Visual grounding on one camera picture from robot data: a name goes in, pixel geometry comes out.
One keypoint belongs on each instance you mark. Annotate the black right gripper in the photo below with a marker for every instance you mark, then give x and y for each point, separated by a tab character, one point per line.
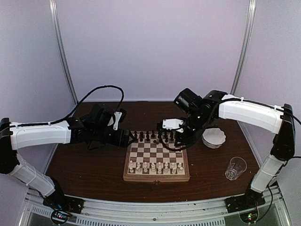
186	141

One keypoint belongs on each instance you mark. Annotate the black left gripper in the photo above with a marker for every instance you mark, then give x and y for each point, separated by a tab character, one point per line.
123	142

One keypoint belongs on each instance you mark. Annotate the white knight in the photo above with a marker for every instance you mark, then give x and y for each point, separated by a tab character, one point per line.
174	170

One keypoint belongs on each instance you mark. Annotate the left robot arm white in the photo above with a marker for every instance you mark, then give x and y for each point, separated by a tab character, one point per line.
14	136

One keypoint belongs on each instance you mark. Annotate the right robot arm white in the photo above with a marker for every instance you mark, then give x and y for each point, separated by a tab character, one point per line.
278	120

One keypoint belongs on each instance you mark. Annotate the wooden chess board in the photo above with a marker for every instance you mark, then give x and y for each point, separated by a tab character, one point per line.
147	151

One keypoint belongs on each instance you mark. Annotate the white scalloped bowl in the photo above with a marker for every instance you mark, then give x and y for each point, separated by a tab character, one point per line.
213	138

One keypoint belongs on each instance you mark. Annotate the dark rook far piece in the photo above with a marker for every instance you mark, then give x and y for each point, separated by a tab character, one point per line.
136	136

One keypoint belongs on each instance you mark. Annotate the clear plastic cup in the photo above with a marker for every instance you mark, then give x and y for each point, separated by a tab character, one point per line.
236	167

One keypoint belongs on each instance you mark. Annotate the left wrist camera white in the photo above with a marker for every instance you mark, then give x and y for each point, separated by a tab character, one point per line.
118	118

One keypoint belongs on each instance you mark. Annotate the right aluminium corner post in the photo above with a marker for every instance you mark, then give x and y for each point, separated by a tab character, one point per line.
245	44

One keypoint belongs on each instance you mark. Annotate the aluminium corner post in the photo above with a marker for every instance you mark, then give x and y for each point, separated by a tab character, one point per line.
245	44
59	39

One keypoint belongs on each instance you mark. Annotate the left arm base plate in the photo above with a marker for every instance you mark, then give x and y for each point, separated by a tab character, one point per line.
63	203

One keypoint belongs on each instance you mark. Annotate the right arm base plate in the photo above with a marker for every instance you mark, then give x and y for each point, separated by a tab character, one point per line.
239	203

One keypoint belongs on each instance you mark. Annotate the aluminium front rail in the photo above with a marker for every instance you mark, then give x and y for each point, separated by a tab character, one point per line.
210	212

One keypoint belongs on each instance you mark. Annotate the left aluminium corner post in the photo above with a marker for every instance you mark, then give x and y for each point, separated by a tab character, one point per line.
59	39

